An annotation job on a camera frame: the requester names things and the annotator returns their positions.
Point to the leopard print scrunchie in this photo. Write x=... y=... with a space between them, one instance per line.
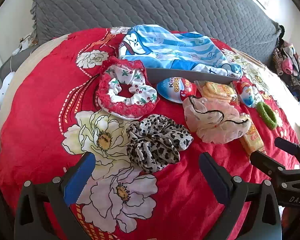
x=156 y=141

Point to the blue red surprise egg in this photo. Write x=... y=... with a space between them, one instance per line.
x=245 y=93
x=176 y=89

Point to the blue striped cartoon cloth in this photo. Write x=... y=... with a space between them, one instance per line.
x=157 y=47

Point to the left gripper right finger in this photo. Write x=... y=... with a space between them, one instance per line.
x=263 y=218

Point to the grey quilted pillow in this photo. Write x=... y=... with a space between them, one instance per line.
x=241 y=24

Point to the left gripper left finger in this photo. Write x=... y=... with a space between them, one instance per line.
x=31 y=219

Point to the pile of clothes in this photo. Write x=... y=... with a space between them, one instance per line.
x=285 y=62

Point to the yellow snack cake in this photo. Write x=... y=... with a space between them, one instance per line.
x=221 y=92
x=251 y=141

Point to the red white cherry scrunchie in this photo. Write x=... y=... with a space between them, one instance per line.
x=124 y=90

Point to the red floral bedspread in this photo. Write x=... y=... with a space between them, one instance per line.
x=49 y=118

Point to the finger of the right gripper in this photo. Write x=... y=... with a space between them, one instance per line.
x=274 y=170
x=287 y=146

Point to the sheer pink scrunchie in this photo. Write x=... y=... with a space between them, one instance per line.
x=214 y=121

